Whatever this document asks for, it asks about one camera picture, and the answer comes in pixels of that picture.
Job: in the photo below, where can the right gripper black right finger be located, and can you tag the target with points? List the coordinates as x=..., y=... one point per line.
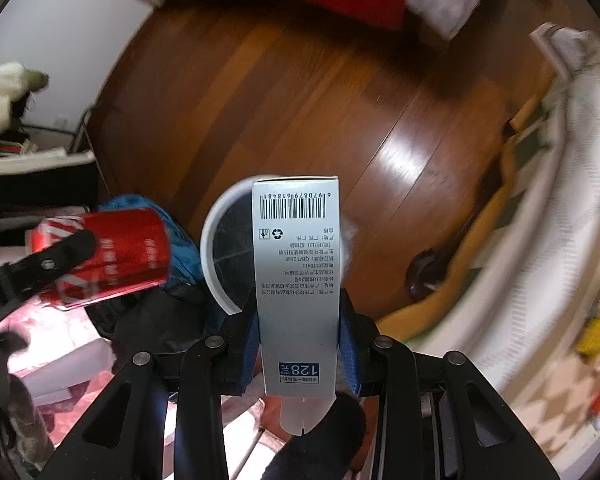
x=438, y=418

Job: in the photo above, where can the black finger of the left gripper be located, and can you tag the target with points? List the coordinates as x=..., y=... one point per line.
x=24, y=279

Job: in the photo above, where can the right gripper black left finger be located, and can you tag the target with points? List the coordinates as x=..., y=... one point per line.
x=121, y=435

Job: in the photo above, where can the red soda can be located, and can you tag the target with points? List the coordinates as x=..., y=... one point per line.
x=132, y=253

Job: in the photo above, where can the grey barcode carton box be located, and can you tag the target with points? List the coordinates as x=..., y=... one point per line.
x=297, y=277

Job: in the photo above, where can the white round trash bin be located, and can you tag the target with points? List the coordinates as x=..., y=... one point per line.
x=226, y=246

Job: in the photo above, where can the checkered white bed quilt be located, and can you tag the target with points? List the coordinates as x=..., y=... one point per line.
x=527, y=275

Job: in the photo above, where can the blue jacket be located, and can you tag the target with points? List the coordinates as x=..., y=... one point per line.
x=185, y=263

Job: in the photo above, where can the white plush toy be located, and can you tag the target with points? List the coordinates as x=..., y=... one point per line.
x=17, y=83

